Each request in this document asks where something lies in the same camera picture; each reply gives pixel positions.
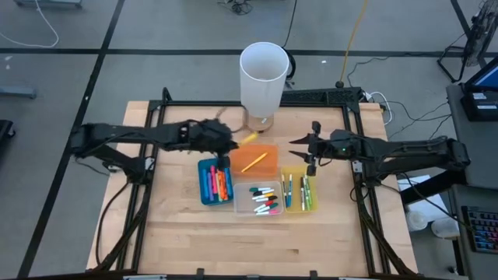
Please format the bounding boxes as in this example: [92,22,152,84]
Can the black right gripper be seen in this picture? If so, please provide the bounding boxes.
[288,121,353,177]

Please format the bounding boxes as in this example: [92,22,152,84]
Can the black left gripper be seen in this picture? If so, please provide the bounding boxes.
[181,117,240,171]

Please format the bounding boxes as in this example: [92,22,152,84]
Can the yellow highlighter pen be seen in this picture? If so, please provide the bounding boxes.
[237,132,259,147]
[240,152,269,173]

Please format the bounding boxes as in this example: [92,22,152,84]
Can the yellow plastic bin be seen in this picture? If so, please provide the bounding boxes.
[280,166,319,215]

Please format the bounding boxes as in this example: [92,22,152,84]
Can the teal plastic bin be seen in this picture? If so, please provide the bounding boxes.
[197,156,235,207]

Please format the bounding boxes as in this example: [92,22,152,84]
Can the orange plastic bin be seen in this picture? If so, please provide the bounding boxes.
[229,144,280,180]

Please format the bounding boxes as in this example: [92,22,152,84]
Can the clear plastic bin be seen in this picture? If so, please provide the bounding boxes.
[233,180,285,217]

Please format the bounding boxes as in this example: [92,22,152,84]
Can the red cap mini marker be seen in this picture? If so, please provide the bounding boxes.
[253,199,275,213]

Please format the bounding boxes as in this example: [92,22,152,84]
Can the green cap mini marker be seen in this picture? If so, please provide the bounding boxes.
[255,201,280,215]

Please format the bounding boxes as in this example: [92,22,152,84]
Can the black perforated electronics box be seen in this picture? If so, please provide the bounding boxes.
[280,86,363,105]

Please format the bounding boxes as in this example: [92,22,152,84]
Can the white lamp with wooden base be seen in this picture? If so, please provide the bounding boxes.
[239,41,291,135]

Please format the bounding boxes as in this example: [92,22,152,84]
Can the white paper sheet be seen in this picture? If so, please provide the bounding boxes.
[396,173,444,219]

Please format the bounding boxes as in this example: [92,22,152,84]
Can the clear plastic cup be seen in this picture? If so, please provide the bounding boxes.
[430,216,461,240]
[405,209,429,233]

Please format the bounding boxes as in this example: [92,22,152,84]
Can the black metal bar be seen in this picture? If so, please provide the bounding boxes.
[399,170,468,206]

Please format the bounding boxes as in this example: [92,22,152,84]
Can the black device box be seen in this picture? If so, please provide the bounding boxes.
[461,89,498,122]

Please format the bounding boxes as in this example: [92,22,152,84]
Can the computer monitor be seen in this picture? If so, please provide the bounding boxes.
[465,57,498,93]

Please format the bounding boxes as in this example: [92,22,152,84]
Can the backlit keyboard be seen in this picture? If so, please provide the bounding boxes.
[461,205,498,254]

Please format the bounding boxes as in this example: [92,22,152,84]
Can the grey desk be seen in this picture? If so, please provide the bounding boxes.
[449,184,498,280]

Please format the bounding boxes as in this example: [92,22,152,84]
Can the black fan stand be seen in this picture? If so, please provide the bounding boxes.
[437,0,498,83]

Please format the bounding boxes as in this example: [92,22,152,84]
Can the grey furniture foot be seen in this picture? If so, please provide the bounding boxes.
[0,86,38,100]

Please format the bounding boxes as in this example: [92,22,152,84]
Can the grey furniture base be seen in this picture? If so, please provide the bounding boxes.
[14,0,83,9]

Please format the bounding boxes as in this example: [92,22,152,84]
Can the black aluminium table frame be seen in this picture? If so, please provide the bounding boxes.
[93,86,419,280]

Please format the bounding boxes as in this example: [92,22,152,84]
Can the black lamp cable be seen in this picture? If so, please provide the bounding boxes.
[280,0,299,82]

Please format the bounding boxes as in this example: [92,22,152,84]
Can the white looped cable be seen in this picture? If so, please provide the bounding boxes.
[365,91,394,126]

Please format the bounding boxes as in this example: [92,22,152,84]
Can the yellow floor cable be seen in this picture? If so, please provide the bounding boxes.
[339,0,370,85]

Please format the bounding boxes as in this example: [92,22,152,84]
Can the black cable bundle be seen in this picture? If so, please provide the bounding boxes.
[216,0,254,16]

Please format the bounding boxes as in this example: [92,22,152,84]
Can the black hanging arm cable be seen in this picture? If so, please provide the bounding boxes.
[95,180,132,269]

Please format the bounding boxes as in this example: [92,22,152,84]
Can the white floor cable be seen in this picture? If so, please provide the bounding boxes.
[0,0,60,49]

